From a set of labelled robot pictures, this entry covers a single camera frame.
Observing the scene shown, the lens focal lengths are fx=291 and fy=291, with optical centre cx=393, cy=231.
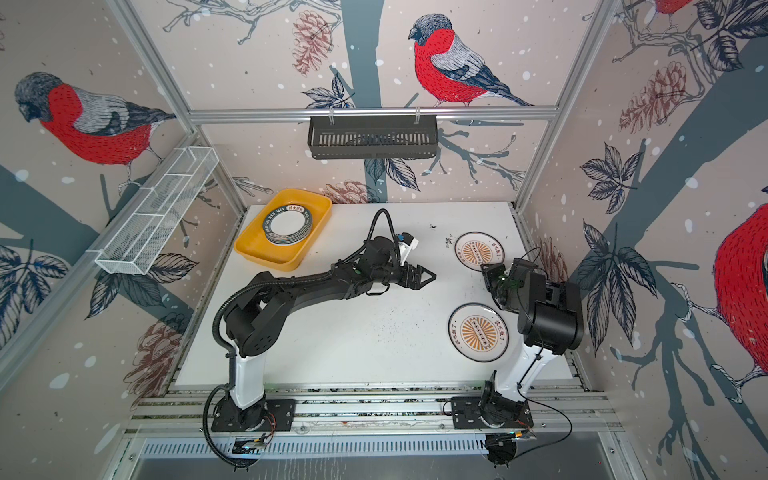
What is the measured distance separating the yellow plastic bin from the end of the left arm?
1.22 feet

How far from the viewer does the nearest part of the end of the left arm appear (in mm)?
728

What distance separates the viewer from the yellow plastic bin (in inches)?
40.4
